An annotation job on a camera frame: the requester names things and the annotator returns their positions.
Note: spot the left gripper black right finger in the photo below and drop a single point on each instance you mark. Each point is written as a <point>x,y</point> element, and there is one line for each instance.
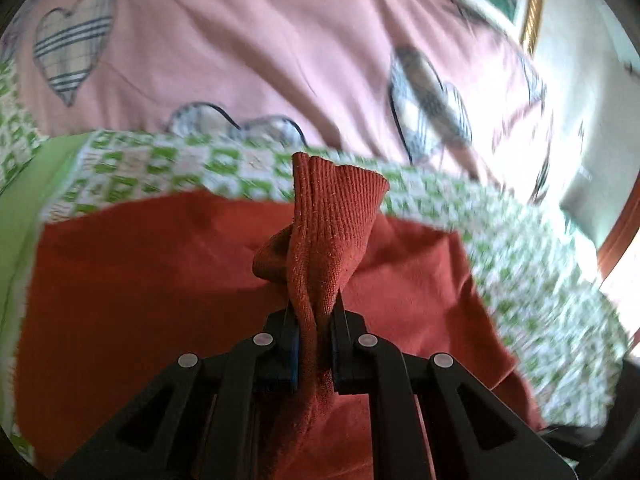
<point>431,418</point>

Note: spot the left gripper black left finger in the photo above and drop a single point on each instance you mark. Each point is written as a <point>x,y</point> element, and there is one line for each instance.
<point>199,418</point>

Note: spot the rust orange knit sweater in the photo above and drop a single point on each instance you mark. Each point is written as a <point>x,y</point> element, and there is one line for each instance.
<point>118,295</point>

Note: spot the green patterned quilt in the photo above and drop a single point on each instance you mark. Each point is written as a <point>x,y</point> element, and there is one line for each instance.
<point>535,271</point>

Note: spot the pink heart duvet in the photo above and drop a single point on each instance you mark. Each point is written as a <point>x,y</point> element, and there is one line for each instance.
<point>436,84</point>

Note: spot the wooden bed frame edge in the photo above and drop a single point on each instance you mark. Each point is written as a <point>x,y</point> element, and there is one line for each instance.
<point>618,261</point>

